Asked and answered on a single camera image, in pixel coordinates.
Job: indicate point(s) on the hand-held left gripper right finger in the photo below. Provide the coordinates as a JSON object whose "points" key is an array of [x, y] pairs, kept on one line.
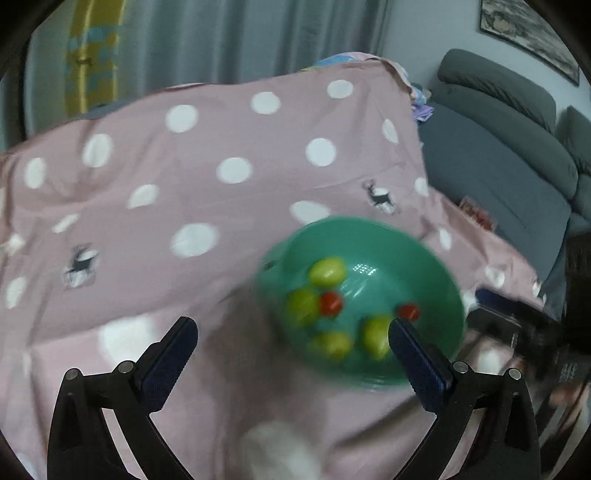
{"points": [[418, 364]]}

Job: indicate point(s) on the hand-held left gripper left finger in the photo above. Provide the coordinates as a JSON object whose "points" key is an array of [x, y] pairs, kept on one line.
{"points": [[168, 355]]}

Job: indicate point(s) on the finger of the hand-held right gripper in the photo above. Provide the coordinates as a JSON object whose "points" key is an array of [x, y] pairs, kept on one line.
{"points": [[496, 304]]}

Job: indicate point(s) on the green round fruit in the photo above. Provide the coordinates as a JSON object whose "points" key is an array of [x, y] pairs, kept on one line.
{"points": [[302, 307], [332, 344], [376, 336], [327, 271]]}

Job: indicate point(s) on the red tomato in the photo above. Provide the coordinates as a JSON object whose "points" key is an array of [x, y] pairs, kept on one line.
{"points": [[331, 302], [408, 311]]}

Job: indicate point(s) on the green plastic basin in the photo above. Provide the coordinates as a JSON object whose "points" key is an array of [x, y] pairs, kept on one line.
{"points": [[369, 249]]}

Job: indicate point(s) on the red packet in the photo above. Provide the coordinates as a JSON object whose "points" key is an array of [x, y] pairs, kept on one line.
{"points": [[478, 214]]}

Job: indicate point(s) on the grey sofa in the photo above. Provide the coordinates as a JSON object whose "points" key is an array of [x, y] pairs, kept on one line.
{"points": [[508, 161]]}

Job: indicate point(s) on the pink polka-dot blanket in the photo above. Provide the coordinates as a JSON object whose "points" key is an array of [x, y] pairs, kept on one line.
{"points": [[184, 161]]}

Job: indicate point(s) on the colourful cloth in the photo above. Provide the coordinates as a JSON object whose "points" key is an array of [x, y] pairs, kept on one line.
{"points": [[418, 101]]}

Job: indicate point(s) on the yellow patterned panel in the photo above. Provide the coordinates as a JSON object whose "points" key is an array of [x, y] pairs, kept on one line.
{"points": [[90, 55]]}

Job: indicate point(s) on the grey curtain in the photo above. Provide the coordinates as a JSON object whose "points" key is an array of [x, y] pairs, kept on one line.
{"points": [[231, 41]]}

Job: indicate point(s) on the framed wall picture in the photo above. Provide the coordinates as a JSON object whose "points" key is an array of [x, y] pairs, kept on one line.
{"points": [[531, 37]]}

